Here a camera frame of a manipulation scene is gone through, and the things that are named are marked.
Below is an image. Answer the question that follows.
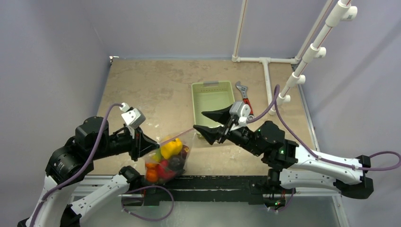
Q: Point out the green orange toy mango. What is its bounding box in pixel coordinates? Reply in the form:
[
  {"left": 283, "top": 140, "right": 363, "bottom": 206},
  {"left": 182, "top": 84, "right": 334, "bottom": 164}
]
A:
[{"left": 151, "top": 149, "right": 163, "bottom": 163}]

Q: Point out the dark purple toy plum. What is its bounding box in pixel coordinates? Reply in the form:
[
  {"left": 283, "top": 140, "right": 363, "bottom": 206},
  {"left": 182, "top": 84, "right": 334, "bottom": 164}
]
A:
[{"left": 168, "top": 155, "right": 185, "bottom": 171}]

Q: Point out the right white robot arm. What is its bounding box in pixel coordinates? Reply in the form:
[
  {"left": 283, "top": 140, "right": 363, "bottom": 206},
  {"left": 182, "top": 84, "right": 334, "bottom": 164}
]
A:
[{"left": 194, "top": 107, "right": 374, "bottom": 199}]

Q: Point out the black base bar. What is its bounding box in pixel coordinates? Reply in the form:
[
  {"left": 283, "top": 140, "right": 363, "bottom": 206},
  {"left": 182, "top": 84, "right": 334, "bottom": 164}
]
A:
[{"left": 129, "top": 175, "right": 296, "bottom": 207}]

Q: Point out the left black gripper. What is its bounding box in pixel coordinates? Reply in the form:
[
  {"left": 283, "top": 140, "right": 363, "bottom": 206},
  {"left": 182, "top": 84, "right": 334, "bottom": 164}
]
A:
[{"left": 91, "top": 122, "right": 160, "bottom": 160}]

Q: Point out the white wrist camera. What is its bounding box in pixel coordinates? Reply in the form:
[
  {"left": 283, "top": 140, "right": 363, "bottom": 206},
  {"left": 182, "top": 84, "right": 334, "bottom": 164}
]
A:
[
  {"left": 120, "top": 103, "right": 146, "bottom": 129},
  {"left": 229, "top": 101, "right": 254, "bottom": 126}
]

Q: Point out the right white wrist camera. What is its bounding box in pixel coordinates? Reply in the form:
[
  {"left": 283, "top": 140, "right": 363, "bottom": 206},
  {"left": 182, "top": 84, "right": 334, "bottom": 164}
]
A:
[{"left": 229, "top": 101, "right": 254, "bottom": 126}]

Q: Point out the clear zip top bag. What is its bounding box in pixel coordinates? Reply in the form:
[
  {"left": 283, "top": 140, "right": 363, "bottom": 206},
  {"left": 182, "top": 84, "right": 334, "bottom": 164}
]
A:
[{"left": 144, "top": 129, "right": 196, "bottom": 184}]

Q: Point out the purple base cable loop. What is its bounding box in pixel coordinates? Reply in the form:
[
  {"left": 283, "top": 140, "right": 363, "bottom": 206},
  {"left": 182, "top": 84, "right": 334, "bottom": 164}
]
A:
[{"left": 121, "top": 184, "right": 175, "bottom": 222}]

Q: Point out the orange toy pumpkin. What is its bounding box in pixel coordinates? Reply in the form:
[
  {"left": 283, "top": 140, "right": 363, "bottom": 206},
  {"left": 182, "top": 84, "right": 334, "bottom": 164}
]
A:
[{"left": 145, "top": 163, "right": 158, "bottom": 183}]

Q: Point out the red toy tomato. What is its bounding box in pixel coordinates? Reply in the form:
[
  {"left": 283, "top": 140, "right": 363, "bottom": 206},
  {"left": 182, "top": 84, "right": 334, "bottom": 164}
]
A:
[{"left": 157, "top": 160, "right": 175, "bottom": 182}]

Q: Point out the green plastic basket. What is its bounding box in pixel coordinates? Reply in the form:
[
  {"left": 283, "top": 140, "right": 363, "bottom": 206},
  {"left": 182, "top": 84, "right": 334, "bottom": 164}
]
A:
[{"left": 191, "top": 80, "right": 235, "bottom": 128}]

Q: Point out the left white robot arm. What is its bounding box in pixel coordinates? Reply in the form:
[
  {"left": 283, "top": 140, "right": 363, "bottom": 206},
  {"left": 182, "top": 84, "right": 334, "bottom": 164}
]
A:
[{"left": 17, "top": 116, "right": 159, "bottom": 227}]

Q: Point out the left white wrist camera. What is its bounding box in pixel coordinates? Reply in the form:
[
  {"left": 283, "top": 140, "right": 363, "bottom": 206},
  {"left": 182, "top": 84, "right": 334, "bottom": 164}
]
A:
[{"left": 120, "top": 103, "right": 146, "bottom": 129}]

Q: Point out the grey adjustable wrench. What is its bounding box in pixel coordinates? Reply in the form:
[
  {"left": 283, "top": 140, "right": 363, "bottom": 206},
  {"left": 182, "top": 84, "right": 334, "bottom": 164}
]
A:
[{"left": 235, "top": 81, "right": 254, "bottom": 120}]

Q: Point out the white pvc pipe frame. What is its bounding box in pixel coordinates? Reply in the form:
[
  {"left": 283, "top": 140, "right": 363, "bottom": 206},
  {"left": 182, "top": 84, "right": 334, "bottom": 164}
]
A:
[{"left": 231, "top": 0, "right": 358, "bottom": 106}]

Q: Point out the yellow toy bell pepper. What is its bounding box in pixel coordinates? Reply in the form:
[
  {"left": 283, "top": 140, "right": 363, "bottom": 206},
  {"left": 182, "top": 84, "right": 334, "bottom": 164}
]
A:
[{"left": 160, "top": 138, "right": 183, "bottom": 159}]

